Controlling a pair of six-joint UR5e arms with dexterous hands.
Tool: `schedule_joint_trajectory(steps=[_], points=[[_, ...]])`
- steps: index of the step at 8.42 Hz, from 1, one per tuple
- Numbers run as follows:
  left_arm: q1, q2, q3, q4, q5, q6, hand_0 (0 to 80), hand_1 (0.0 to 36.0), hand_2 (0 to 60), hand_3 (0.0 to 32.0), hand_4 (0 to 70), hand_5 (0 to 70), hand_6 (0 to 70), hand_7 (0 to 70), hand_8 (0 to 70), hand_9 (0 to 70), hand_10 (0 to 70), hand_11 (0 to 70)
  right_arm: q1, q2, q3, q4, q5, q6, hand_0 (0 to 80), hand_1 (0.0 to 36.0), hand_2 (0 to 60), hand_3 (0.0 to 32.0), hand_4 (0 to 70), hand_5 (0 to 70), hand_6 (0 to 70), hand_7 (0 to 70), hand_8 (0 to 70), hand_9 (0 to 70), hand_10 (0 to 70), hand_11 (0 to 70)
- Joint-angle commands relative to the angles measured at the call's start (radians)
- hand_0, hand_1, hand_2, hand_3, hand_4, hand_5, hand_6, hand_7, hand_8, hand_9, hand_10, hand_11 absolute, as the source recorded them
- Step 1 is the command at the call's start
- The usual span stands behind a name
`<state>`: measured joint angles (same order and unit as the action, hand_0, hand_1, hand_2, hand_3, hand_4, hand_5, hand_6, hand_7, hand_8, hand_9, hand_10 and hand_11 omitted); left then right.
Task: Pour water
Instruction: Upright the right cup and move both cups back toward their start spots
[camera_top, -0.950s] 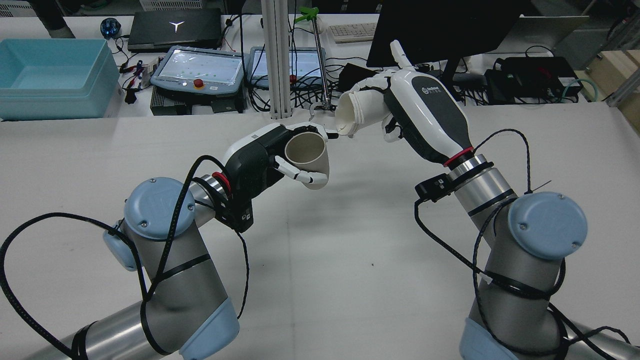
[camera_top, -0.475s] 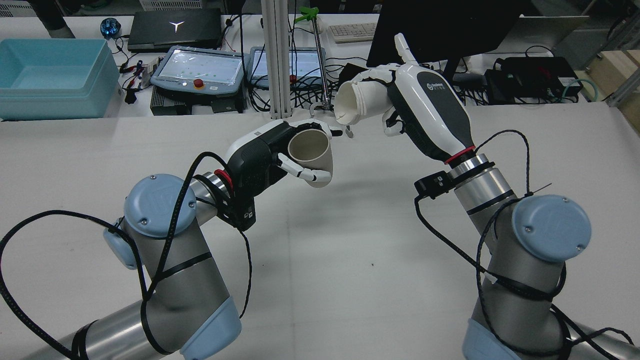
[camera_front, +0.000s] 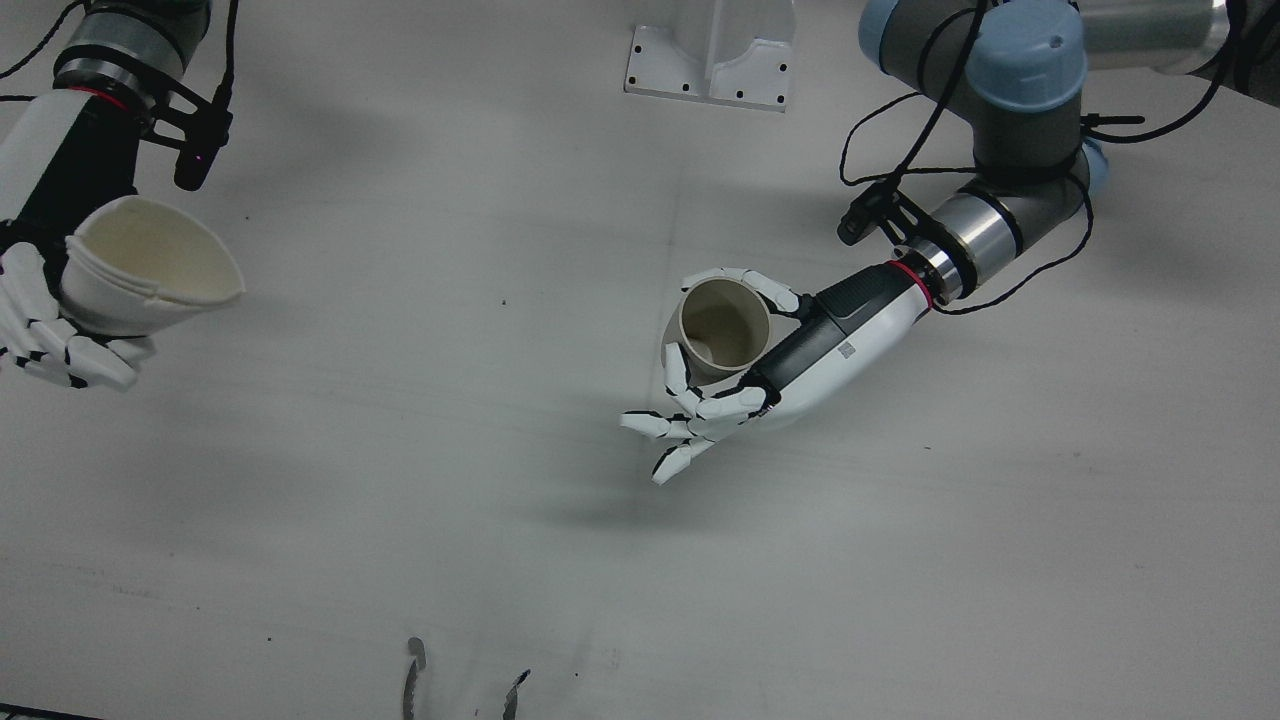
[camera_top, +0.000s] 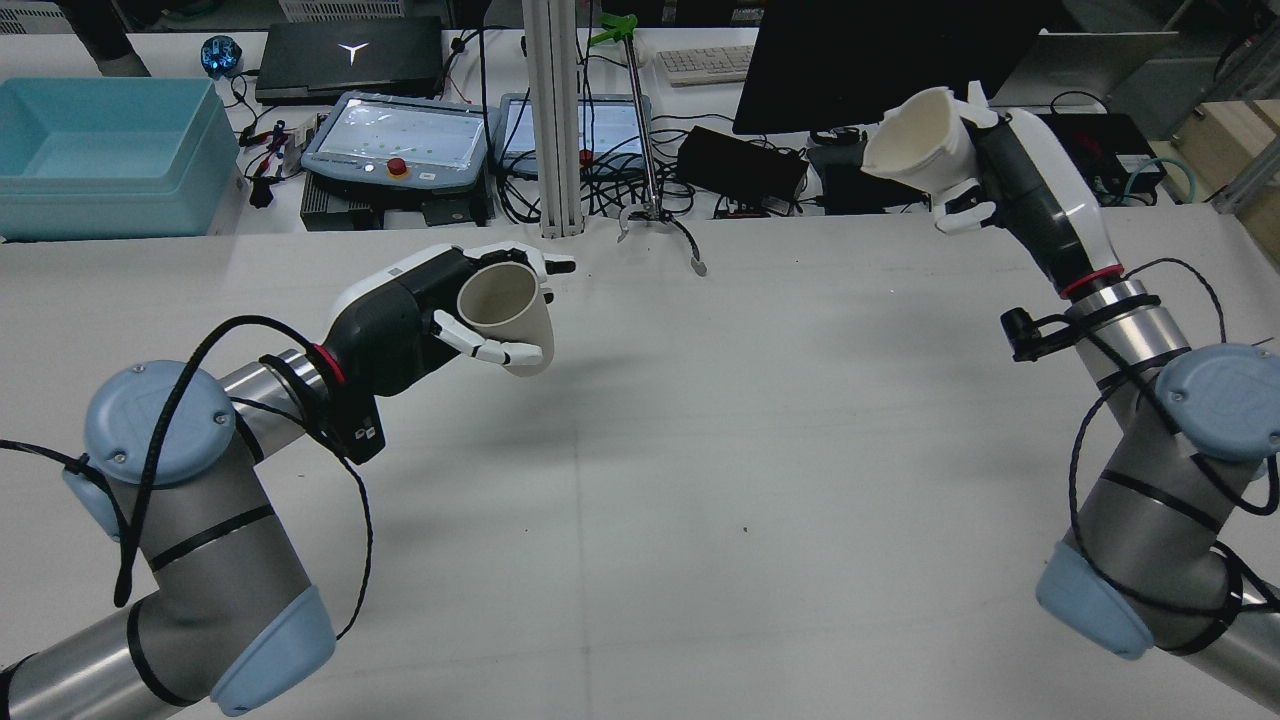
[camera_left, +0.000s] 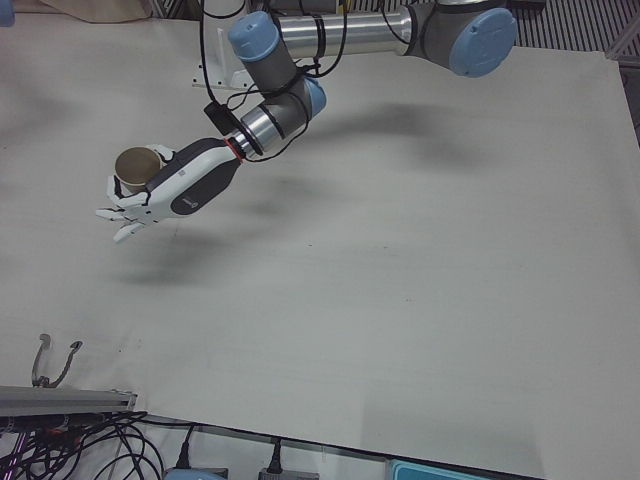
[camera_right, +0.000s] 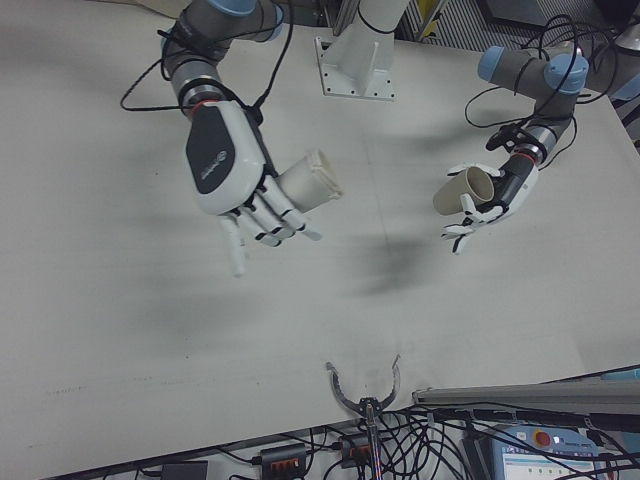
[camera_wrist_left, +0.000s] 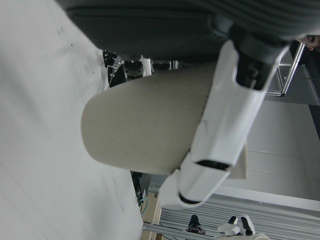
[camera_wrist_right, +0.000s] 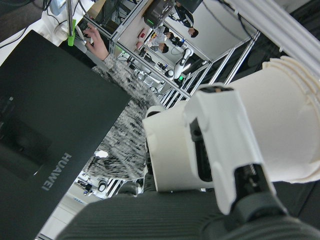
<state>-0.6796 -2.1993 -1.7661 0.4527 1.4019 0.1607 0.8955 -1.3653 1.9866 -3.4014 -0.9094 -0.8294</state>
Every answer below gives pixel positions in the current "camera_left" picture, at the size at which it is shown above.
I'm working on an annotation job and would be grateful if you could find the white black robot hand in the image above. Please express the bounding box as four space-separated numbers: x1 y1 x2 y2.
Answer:
95 137 242 246

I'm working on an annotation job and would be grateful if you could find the beige paper cup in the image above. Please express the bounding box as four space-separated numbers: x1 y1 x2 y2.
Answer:
113 146 164 198

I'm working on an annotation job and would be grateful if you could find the beige cloth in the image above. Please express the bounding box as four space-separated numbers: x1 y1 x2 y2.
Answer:
38 0 157 24

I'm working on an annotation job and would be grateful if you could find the grey metal clamp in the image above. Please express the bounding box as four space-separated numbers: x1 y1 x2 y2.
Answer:
30 333 82 390

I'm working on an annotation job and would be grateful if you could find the blue grey power adapter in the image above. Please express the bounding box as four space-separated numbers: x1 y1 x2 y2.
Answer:
163 466 230 480

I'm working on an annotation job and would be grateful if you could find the light blue plastic box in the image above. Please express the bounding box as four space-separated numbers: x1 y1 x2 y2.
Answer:
391 459 547 480

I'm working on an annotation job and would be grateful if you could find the black ribbed mat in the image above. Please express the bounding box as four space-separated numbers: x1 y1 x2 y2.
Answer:
514 0 640 54

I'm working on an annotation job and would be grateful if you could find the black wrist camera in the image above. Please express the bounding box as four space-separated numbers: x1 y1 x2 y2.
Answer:
203 101 237 137

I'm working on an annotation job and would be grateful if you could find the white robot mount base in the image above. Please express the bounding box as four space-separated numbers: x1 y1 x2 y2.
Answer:
191 25 251 92

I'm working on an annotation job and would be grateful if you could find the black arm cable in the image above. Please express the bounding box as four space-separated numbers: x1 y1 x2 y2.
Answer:
198 0 401 162

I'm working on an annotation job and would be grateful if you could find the grey aluminium rail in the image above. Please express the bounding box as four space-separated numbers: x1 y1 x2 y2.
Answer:
0 384 139 416

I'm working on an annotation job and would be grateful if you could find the black looping cable bundle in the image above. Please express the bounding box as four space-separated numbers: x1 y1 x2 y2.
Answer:
0 409 167 480

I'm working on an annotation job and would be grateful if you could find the black power plug cable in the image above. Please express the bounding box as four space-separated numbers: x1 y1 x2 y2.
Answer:
266 436 284 475
144 418 197 471

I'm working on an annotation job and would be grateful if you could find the purple cable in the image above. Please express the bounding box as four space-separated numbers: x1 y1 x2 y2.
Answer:
3 430 27 471

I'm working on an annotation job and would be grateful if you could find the silver slotted frame bar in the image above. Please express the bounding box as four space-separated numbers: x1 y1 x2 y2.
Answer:
606 23 640 65

